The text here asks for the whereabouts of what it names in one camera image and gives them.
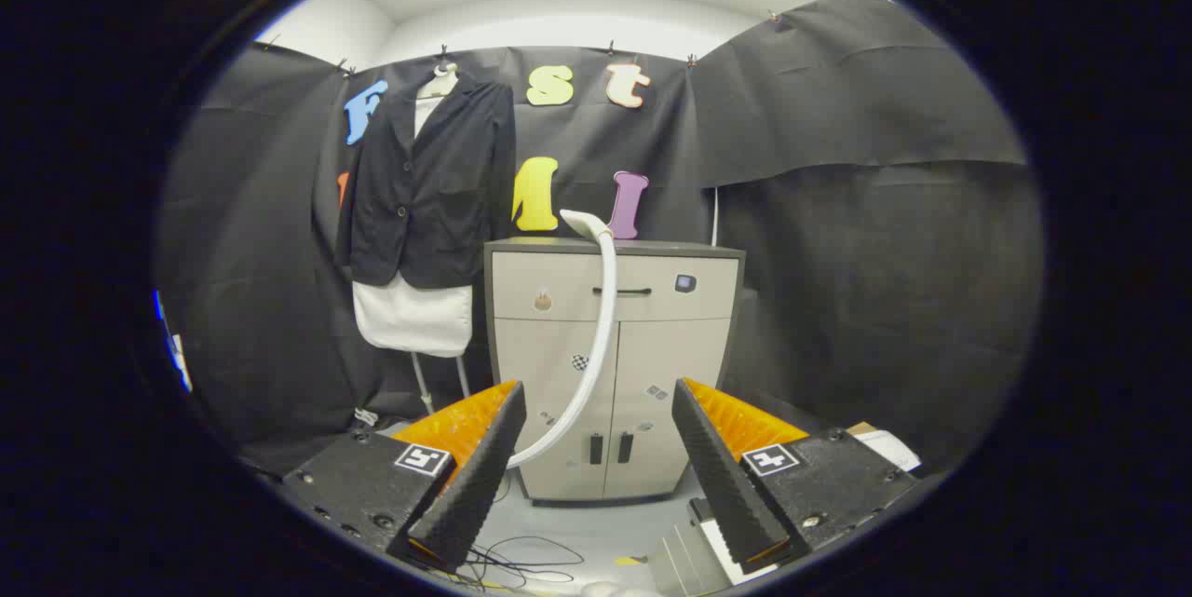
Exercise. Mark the black backdrop cloth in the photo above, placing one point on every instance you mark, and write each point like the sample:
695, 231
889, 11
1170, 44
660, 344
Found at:
838, 252

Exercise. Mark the white padded garment form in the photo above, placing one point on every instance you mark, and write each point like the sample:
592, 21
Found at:
414, 318

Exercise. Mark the beige cabinet with grey top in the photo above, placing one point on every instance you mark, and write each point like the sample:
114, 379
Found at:
670, 355

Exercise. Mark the round wooden drawer knob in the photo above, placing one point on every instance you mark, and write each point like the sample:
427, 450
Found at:
543, 302

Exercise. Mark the white stand legs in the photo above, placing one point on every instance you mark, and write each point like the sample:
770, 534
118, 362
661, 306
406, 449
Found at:
421, 383

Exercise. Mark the white garment steamer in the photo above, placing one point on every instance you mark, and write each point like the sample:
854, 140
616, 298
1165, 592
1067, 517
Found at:
605, 318

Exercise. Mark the grey metal box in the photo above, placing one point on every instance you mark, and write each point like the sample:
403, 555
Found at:
684, 560

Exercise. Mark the cardboard box with paper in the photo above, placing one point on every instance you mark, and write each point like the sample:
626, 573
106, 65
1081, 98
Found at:
889, 448

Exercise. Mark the black jacket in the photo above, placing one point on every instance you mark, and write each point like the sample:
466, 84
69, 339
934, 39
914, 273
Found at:
438, 196

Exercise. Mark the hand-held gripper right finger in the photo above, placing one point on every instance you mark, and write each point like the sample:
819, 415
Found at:
722, 476

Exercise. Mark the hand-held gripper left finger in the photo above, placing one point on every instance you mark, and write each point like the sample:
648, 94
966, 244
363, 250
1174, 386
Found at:
480, 485

